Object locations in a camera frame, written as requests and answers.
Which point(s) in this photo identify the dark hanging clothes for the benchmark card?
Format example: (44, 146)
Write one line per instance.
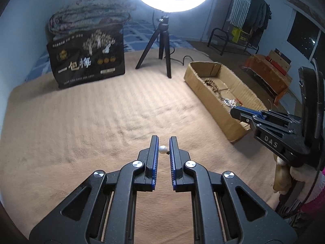
(257, 15)

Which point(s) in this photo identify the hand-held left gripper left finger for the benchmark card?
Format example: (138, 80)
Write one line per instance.
(154, 162)

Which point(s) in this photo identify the black printed bag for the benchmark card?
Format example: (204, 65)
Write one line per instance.
(83, 63)

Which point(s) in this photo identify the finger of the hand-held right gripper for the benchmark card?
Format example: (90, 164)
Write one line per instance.
(242, 115)
(274, 117)

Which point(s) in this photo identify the yellow crate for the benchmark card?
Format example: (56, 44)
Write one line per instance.
(238, 34)

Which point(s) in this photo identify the pearl earring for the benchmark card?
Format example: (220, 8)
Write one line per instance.
(162, 149)

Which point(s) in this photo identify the orange covered box stack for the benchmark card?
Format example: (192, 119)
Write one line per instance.
(266, 73)

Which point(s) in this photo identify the folded patterned quilt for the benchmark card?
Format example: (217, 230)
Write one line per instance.
(86, 12)

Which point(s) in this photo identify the small brown cardboard box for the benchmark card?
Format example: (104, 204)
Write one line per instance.
(279, 61)

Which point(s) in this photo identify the black clothes rack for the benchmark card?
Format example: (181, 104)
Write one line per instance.
(254, 48)

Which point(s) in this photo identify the white fluffy plush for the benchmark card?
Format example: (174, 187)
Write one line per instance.
(298, 174)

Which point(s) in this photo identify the window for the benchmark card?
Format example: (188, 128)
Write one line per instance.
(302, 33)

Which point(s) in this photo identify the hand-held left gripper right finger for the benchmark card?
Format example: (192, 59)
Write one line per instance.
(174, 165)

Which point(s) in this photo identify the black tripod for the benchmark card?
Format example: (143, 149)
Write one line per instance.
(165, 50)

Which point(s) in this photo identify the striped towel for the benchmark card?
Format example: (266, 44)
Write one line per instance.
(241, 2)

